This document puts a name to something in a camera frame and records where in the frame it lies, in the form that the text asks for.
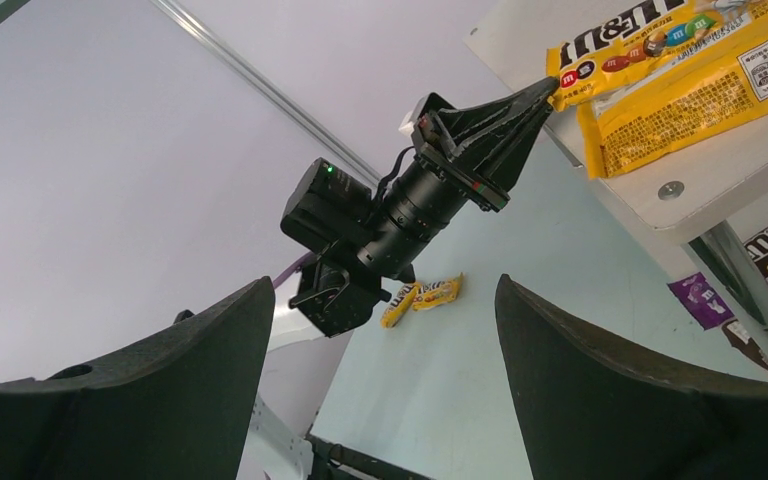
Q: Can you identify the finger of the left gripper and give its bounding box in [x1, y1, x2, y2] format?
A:
[423, 77, 560, 196]

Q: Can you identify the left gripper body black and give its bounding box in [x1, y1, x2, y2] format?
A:
[370, 94, 510, 278]

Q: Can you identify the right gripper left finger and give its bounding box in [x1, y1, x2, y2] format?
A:
[0, 277, 275, 479]

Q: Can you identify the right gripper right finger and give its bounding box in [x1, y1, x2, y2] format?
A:
[495, 275, 768, 479]

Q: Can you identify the purple candy bag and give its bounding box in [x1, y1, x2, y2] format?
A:
[667, 272, 735, 330]

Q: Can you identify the yellow candy bag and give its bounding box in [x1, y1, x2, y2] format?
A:
[380, 282, 421, 329]
[546, 1, 757, 112]
[411, 273, 465, 311]

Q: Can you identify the yellow candy bar wrapper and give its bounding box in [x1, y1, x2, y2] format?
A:
[577, 1, 768, 178]

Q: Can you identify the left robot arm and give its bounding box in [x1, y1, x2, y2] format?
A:
[280, 76, 560, 337]

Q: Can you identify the left corner aluminium profile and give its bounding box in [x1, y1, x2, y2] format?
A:
[151, 0, 382, 184]

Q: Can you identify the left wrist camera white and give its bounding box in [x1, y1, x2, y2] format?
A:
[398, 112, 421, 138]

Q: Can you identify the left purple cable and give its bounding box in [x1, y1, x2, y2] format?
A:
[271, 251, 316, 289]

